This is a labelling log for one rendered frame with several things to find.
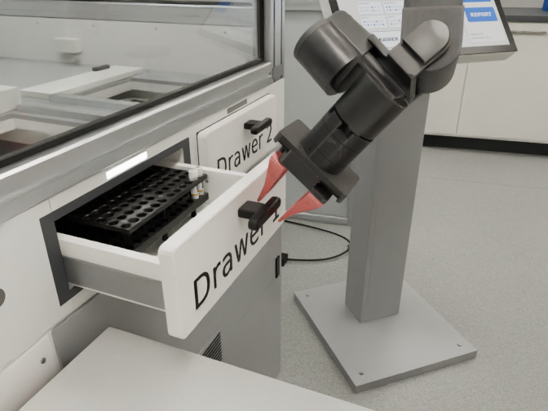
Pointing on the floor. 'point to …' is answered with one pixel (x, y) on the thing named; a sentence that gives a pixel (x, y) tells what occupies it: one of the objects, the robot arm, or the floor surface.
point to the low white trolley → (167, 382)
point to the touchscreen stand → (383, 273)
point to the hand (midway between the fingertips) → (274, 205)
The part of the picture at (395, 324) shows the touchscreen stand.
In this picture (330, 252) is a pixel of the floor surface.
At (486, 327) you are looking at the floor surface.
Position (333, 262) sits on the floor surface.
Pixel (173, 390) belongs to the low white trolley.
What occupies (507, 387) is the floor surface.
